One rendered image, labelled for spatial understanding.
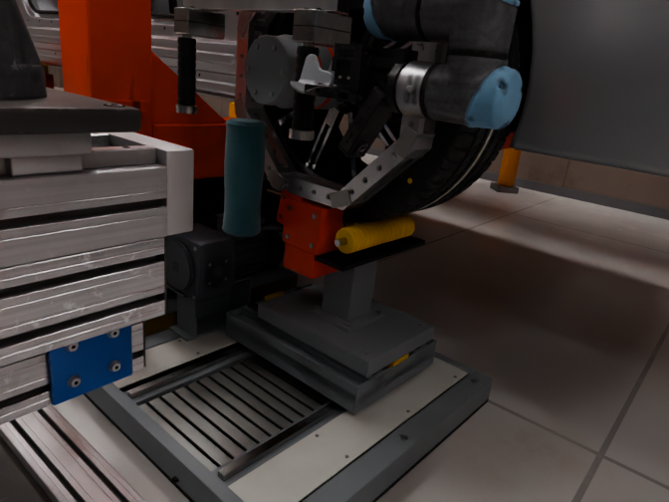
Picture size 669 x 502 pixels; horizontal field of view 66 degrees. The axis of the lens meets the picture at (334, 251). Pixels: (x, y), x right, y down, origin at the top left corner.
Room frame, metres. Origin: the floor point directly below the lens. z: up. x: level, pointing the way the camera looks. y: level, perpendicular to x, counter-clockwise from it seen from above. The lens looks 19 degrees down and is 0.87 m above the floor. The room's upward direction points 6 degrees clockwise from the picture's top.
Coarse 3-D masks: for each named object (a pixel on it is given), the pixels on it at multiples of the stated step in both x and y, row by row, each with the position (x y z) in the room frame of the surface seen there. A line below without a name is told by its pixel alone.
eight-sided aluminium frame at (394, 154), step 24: (240, 24) 1.32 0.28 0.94; (264, 24) 1.34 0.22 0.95; (240, 48) 1.33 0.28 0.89; (432, 48) 1.00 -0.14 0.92; (240, 72) 1.32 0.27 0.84; (240, 96) 1.33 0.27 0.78; (264, 120) 1.32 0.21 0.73; (408, 120) 1.01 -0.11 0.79; (432, 120) 1.03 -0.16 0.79; (408, 144) 1.00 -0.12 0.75; (264, 168) 1.26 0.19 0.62; (288, 168) 1.26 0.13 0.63; (384, 168) 1.03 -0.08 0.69; (312, 192) 1.15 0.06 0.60; (336, 192) 1.10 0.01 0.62; (360, 192) 1.06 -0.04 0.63
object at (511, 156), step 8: (504, 152) 4.60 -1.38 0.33; (512, 152) 4.54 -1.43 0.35; (520, 152) 4.56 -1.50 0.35; (504, 160) 4.57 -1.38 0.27; (512, 160) 4.54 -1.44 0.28; (504, 168) 4.56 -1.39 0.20; (512, 168) 4.54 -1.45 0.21; (504, 176) 4.55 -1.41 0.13; (512, 176) 4.54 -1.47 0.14; (496, 184) 4.58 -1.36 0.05; (504, 184) 4.54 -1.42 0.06; (512, 184) 4.55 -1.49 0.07; (504, 192) 4.51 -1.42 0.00; (512, 192) 4.52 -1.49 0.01
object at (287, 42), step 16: (256, 48) 1.06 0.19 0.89; (272, 48) 1.03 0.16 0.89; (288, 48) 1.03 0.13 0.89; (320, 48) 1.10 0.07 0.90; (256, 64) 1.07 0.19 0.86; (272, 64) 1.04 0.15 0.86; (288, 64) 1.01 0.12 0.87; (320, 64) 1.07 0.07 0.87; (256, 80) 1.07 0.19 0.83; (272, 80) 1.04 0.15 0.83; (288, 80) 1.01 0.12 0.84; (256, 96) 1.06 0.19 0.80; (272, 96) 1.03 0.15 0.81; (288, 96) 1.04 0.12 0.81
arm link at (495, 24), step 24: (432, 0) 0.72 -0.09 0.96; (456, 0) 0.70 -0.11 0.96; (480, 0) 0.68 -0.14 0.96; (504, 0) 0.67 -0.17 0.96; (432, 24) 0.72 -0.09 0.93; (456, 24) 0.69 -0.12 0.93; (480, 24) 0.67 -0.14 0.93; (504, 24) 0.68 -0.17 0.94; (456, 48) 0.69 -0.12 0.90; (480, 48) 0.67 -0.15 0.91; (504, 48) 0.68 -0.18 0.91
